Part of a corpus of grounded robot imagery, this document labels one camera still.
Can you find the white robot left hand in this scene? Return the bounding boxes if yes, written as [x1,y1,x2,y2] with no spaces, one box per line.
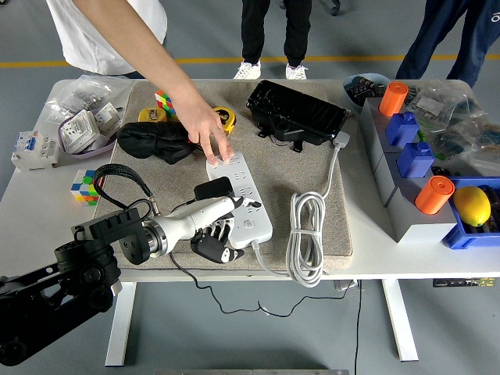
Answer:
[159,195,263,263]

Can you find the person's left hand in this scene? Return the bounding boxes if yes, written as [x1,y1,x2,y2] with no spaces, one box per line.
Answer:
[176,95,236,166]

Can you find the black power adapter with cord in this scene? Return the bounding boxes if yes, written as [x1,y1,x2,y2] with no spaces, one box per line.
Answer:
[168,176,351,317]

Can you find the white power strip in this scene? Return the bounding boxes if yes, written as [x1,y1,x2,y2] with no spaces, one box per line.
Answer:
[205,152,273,249]

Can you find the large colourful puzzle cube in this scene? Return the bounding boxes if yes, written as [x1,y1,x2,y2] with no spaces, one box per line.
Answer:
[154,89,175,116]

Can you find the round yellow tape measure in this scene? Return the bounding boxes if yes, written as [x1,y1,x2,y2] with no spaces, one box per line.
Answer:
[137,105,167,124]

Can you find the black fabric pouch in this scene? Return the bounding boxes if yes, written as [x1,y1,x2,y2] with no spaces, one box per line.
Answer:
[116,120,204,165]

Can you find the grey-brown mat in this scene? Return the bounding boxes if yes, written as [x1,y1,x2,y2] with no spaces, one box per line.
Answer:
[86,80,355,273]

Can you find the black wrapped electronic device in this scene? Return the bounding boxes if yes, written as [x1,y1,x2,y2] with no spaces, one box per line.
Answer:
[245,80,352,153]

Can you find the person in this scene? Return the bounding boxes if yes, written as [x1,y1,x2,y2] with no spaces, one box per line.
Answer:
[395,0,500,89]
[233,0,316,80]
[45,0,168,76]

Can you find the purple tray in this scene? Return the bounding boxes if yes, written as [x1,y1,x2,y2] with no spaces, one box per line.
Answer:
[57,112,118,158]

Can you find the small colourful puzzle cube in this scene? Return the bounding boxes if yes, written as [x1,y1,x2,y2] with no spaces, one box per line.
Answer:
[70,169,103,207]

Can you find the clear bag of screws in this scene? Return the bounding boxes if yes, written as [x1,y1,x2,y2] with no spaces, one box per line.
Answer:
[45,73,132,122]

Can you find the white table leg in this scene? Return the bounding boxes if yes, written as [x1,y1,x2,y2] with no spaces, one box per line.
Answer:
[380,279,420,363]
[105,280,138,368]

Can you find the light blue bowl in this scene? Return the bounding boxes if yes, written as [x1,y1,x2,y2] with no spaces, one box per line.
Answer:
[342,73,391,110]

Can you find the grey box under table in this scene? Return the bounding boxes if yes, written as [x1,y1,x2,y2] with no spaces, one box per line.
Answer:
[334,279,364,292]

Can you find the black component packets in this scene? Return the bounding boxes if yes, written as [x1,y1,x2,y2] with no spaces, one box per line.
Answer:
[347,77,386,98]

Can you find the grey holder box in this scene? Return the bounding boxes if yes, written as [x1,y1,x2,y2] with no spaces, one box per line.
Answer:
[384,179,459,244]
[370,150,437,208]
[358,95,425,171]

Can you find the white circuit breaker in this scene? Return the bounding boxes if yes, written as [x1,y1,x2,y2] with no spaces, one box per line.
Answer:
[10,130,60,172]

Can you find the orange cylinder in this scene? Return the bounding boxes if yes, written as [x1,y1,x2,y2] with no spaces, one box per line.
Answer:
[414,175,456,215]
[378,80,409,117]

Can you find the blue plastic block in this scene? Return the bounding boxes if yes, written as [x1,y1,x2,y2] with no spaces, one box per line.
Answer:
[385,111,421,148]
[396,141,436,179]

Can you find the clear bag of components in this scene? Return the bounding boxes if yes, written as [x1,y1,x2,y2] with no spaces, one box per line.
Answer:
[425,112,500,177]
[405,80,489,130]

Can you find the blue storage bin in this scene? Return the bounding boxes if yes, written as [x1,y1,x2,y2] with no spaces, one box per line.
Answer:
[441,176,500,250]

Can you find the black table control panel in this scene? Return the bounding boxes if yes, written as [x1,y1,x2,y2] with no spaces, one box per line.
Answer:
[432,277,496,289]

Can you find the yellow lemon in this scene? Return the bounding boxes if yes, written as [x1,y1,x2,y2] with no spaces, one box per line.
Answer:
[452,186,491,227]

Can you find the yellow tape measure with strap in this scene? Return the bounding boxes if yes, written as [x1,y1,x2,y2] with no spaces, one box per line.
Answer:
[212,105,238,136]

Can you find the white wall socket module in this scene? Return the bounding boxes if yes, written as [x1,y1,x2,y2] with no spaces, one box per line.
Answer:
[93,102,125,134]
[61,109,103,154]

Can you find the white power strip cord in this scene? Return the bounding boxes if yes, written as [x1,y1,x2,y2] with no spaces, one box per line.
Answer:
[249,131,352,289]

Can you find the thin black cable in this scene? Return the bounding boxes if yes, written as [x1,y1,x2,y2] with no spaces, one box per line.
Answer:
[352,279,363,375]

